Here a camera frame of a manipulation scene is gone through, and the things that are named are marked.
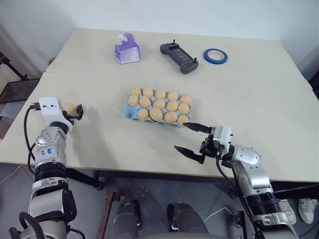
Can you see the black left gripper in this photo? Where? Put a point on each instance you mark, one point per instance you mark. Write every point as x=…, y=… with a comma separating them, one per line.
x=69, y=118

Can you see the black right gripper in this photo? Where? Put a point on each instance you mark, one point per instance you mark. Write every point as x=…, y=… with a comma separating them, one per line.
x=210, y=147

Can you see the tan egg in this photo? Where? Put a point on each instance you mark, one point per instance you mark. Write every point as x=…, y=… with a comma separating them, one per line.
x=158, y=103
x=155, y=113
x=172, y=95
x=170, y=117
x=135, y=90
x=69, y=108
x=160, y=93
x=145, y=101
x=182, y=119
x=133, y=100
x=147, y=92
x=142, y=114
x=185, y=99
x=172, y=105
x=183, y=108

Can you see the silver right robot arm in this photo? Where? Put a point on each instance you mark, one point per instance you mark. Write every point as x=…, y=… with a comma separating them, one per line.
x=251, y=159

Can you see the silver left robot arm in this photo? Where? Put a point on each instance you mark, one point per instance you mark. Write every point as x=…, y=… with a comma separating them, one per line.
x=49, y=149

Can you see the blue egg carton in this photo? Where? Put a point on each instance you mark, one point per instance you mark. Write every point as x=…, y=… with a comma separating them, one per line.
x=129, y=110

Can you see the black mesh shelf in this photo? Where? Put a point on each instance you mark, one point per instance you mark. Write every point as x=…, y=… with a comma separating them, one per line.
x=18, y=88

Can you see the black table leg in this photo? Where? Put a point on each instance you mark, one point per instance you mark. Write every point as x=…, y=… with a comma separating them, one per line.
x=84, y=178

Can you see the purple tissue pack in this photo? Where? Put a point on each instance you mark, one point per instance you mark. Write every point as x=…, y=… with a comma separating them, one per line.
x=127, y=51

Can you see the dark rounded robot leg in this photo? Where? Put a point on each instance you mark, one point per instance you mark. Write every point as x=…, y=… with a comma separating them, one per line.
x=187, y=219
x=128, y=219

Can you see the black metal stand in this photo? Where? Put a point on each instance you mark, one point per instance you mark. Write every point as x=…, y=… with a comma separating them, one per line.
x=11, y=66

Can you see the grey handheld remote controller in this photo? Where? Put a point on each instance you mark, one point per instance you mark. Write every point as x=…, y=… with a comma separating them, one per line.
x=178, y=56

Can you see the blue tape roll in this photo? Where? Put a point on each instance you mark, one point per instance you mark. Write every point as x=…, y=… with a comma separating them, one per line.
x=215, y=56

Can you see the rusty metal bar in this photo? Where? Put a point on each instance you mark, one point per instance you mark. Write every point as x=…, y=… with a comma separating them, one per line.
x=106, y=214

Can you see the white sneaker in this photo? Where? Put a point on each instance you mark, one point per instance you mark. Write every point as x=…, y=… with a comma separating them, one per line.
x=308, y=210
x=287, y=210

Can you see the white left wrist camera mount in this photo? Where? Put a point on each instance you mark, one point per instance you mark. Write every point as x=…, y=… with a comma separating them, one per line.
x=51, y=108

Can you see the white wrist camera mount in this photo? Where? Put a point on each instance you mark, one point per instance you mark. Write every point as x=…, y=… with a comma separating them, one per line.
x=224, y=137
x=51, y=108

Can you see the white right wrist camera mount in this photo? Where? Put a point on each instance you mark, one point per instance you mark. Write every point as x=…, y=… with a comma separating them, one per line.
x=224, y=137

